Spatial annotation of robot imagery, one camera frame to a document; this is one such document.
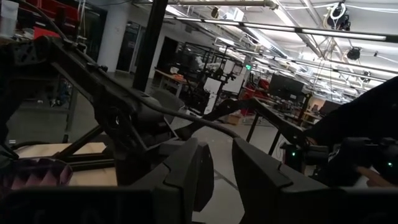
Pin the black ceiling camera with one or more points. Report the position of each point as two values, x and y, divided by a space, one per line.
353 53

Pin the black background monitor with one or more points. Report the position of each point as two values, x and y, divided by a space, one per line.
286 87

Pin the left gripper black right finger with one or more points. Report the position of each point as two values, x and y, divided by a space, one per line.
267 193

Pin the red storage rack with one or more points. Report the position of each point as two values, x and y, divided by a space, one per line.
53 12

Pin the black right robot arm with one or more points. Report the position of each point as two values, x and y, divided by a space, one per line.
124 118

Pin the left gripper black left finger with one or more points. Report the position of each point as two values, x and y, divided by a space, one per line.
183 180

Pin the purple faceted tumbler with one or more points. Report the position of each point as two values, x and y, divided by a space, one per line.
34 174

